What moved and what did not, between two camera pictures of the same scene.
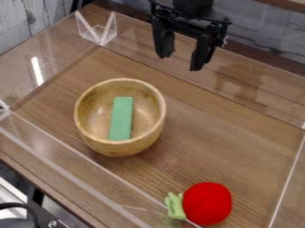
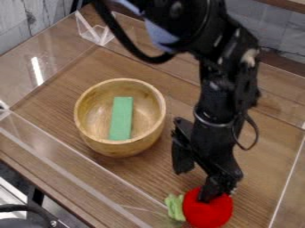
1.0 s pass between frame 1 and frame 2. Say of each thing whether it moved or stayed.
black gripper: moved
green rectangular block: stayed
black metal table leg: stayed
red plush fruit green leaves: stayed
